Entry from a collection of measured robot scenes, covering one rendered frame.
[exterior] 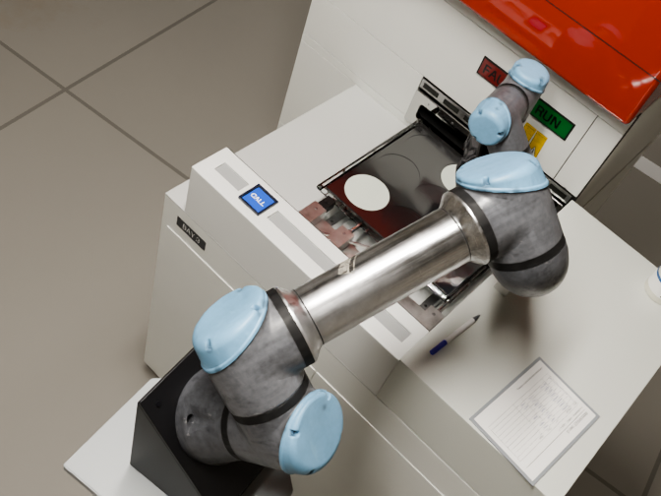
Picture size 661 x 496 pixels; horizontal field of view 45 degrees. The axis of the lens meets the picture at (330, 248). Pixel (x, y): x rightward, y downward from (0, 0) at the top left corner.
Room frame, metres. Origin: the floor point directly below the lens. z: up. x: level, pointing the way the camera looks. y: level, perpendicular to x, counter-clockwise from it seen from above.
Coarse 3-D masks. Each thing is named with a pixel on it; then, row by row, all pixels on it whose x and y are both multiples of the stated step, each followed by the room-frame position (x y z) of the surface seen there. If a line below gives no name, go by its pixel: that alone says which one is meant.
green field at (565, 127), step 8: (536, 104) 1.42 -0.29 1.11; (544, 104) 1.41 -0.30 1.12; (536, 112) 1.42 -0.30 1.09; (544, 112) 1.41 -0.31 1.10; (552, 112) 1.40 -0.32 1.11; (544, 120) 1.41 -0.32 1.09; (552, 120) 1.40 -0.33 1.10; (560, 120) 1.39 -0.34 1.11; (552, 128) 1.40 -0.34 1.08; (560, 128) 1.39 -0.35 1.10; (568, 128) 1.39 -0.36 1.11
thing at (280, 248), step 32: (224, 160) 1.06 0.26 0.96; (192, 192) 1.01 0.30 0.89; (224, 192) 0.99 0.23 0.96; (224, 224) 0.97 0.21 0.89; (256, 224) 0.94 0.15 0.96; (288, 224) 0.98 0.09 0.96; (256, 256) 0.93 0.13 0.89; (288, 256) 0.90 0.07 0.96; (320, 256) 0.93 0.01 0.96; (288, 288) 0.89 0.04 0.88; (384, 320) 0.85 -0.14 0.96; (416, 320) 0.88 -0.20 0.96; (352, 352) 0.82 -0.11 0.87; (384, 352) 0.79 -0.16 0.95
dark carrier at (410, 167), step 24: (408, 144) 1.38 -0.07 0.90; (432, 144) 1.42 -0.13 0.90; (360, 168) 1.25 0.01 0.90; (384, 168) 1.28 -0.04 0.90; (408, 168) 1.31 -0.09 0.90; (432, 168) 1.34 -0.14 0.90; (336, 192) 1.16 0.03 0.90; (408, 192) 1.24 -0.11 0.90; (432, 192) 1.27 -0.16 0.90; (360, 216) 1.12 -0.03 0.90; (384, 216) 1.15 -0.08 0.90; (408, 216) 1.17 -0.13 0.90
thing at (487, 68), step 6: (486, 60) 1.48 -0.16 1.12; (486, 66) 1.48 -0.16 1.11; (492, 66) 1.47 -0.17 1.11; (480, 72) 1.48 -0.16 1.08; (486, 72) 1.48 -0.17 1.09; (492, 72) 1.47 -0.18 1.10; (498, 72) 1.47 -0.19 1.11; (486, 78) 1.47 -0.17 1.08; (492, 78) 1.47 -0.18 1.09; (498, 78) 1.46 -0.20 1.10; (504, 78) 1.46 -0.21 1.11; (498, 84) 1.46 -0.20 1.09
